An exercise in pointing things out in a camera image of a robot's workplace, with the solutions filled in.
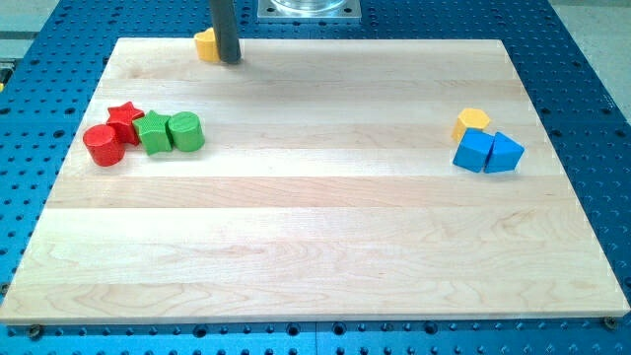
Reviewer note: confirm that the yellow heart block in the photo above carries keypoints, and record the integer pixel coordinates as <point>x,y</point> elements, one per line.
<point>206,46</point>

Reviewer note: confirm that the light wooden board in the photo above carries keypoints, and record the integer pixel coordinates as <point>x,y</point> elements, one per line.
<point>326,190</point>

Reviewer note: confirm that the green cylinder block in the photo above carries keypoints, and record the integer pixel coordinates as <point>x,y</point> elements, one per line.
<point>186,131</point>

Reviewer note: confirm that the blue cube block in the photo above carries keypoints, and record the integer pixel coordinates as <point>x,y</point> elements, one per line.
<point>473,150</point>

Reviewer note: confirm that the green star block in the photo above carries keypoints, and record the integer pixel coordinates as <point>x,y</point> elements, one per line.
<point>153,132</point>

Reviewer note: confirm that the yellow hexagon block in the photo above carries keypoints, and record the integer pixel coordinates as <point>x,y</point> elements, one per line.
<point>469,117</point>

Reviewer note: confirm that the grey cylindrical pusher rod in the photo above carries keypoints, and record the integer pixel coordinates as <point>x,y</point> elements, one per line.
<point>224,23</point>

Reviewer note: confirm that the blue triangular prism block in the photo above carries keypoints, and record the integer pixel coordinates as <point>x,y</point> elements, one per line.
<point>504,155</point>

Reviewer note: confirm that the red star block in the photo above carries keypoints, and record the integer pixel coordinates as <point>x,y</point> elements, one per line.
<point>121,118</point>

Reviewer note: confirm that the red cylinder block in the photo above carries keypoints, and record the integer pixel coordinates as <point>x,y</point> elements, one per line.
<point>103,145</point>

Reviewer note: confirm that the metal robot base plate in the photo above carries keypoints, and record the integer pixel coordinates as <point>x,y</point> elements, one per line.
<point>287,11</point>

